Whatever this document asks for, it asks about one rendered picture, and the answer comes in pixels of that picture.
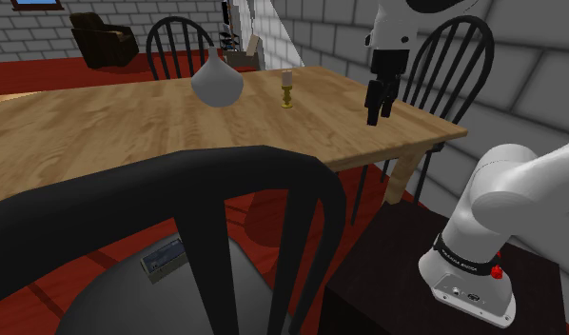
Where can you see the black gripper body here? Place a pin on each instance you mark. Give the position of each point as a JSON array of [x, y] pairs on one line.
[[389, 62]]

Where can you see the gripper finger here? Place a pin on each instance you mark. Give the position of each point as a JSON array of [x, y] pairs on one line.
[[373, 104], [388, 100]]

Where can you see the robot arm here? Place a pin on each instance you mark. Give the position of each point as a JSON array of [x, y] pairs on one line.
[[461, 232]]

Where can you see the black spindle-back chair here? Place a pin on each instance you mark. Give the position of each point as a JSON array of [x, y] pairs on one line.
[[127, 195], [173, 46], [451, 65]]

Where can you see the brass candlestick with candle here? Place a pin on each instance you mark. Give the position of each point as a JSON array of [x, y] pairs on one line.
[[287, 90]]

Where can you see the beige cardboard box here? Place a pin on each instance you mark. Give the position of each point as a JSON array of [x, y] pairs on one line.
[[245, 56]]

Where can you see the grey bulbous vase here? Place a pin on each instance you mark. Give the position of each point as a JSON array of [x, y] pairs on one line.
[[217, 84]]

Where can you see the dark shelf with items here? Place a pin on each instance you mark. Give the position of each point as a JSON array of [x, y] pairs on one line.
[[228, 32]]

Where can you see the dark robot stand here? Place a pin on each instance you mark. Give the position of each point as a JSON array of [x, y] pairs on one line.
[[382, 283]]

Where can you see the wooden dining table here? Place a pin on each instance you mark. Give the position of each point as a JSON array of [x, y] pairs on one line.
[[127, 120]]

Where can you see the small grey box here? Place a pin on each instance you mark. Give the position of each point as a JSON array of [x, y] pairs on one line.
[[164, 260]]

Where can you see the dark brown armchair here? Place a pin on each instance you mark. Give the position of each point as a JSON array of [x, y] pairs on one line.
[[103, 41]]

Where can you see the window with brown frame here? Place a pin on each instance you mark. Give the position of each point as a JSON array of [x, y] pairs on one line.
[[36, 3]]

